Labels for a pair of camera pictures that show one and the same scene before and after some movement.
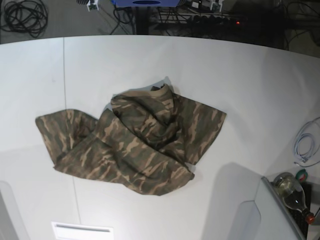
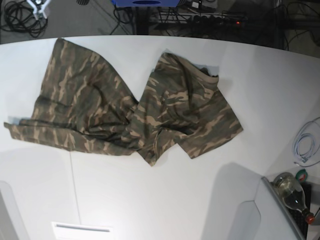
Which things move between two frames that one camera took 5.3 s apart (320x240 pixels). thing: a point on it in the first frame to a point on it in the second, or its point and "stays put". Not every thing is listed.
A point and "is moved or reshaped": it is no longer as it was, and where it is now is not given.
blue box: (145, 3) stays put
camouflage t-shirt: (149, 138) is moved or reshaped
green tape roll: (302, 175) stays put
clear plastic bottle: (291, 189) stays put
